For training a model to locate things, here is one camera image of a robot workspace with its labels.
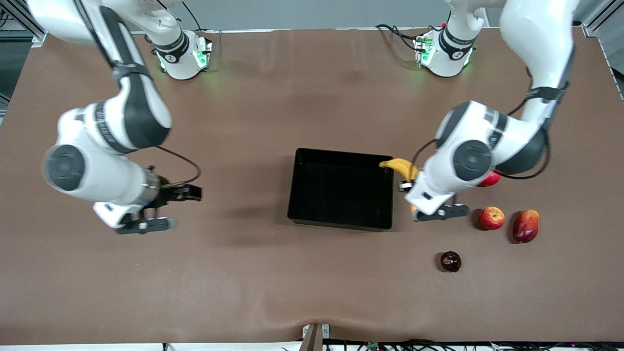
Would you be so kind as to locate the red pomegranate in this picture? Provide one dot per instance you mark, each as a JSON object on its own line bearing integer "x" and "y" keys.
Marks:
{"x": 490, "y": 181}

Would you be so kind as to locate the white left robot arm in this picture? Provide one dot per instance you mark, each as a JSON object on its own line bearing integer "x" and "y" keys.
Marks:
{"x": 487, "y": 146}

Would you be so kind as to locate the yellow banana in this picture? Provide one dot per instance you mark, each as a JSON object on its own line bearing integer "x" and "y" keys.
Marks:
{"x": 402, "y": 166}

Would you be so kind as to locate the black plastic box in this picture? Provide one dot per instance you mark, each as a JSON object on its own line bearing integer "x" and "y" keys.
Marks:
{"x": 341, "y": 195}

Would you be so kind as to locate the brown table cover mat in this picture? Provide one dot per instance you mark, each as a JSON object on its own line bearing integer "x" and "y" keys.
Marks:
{"x": 243, "y": 282}

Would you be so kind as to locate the dark purple plum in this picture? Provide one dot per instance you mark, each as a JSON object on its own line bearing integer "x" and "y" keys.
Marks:
{"x": 451, "y": 262}

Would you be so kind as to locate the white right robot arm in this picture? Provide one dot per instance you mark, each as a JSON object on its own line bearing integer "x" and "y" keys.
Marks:
{"x": 122, "y": 112}

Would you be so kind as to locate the red yellow apple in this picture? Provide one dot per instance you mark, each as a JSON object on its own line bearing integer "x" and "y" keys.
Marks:
{"x": 491, "y": 218}

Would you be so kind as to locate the aluminium frame profile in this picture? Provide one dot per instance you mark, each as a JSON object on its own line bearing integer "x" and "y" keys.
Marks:
{"x": 19, "y": 19}
{"x": 599, "y": 17}

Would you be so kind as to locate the red orange mango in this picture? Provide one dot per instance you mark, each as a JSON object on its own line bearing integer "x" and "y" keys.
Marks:
{"x": 525, "y": 226}

